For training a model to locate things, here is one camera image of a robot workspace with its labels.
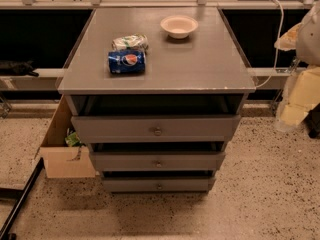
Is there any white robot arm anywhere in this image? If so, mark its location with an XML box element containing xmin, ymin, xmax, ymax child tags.
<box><xmin>274</xmin><ymin>3</ymin><xmax>320</xmax><ymax>131</ymax></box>

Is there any grey drawer cabinet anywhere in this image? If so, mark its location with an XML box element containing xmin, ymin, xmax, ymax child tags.
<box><xmin>58</xmin><ymin>7</ymin><xmax>255</xmax><ymax>180</ymax></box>

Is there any grey top drawer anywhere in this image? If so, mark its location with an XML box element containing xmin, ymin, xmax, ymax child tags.
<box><xmin>71</xmin><ymin>115</ymin><xmax>240</xmax><ymax>144</ymax></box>

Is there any white bowl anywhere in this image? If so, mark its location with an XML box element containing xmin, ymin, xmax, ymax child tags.
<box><xmin>160</xmin><ymin>15</ymin><xmax>198</xmax><ymax>39</ymax></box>

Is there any crushed green white can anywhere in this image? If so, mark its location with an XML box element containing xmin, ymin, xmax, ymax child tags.
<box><xmin>112</xmin><ymin>34</ymin><xmax>149</xmax><ymax>51</ymax></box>

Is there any blue pepsi can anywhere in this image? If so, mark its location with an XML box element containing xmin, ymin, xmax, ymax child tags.
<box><xmin>108</xmin><ymin>50</ymin><xmax>146</xmax><ymax>74</ymax></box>

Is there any green packet in box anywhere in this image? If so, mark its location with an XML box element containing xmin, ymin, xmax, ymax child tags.
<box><xmin>65</xmin><ymin>132</ymin><xmax>82</xmax><ymax>147</ymax></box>

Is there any cardboard box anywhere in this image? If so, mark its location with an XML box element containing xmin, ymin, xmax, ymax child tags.
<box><xmin>39</xmin><ymin>97</ymin><xmax>96</xmax><ymax>178</ymax></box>

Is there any black object on ledge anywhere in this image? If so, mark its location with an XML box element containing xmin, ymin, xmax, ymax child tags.
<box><xmin>0</xmin><ymin>60</ymin><xmax>39</xmax><ymax>77</ymax></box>

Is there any black floor bar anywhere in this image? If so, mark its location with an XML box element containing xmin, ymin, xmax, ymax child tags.
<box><xmin>0</xmin><ymin>159</ymin><xmax>44</xmax><ymax>240</ymax></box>

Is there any white cable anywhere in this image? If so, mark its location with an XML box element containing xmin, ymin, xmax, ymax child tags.
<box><xmin>255</xmin><ymin>0</ymin><xmax>285</xmax><ymax>89</ymax></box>

